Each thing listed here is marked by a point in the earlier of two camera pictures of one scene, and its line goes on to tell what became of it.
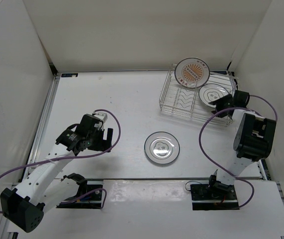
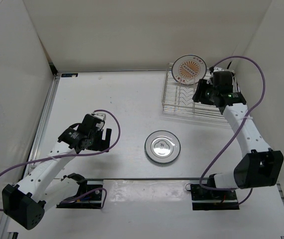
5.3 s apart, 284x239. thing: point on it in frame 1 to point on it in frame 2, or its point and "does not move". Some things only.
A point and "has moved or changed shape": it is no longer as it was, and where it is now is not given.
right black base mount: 217,197 does not move
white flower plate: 162,148 does not move
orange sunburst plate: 192,72 has moved or changed shape
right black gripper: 220,102 to 198,96
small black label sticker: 69,75 does not move
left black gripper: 103,144 does not move
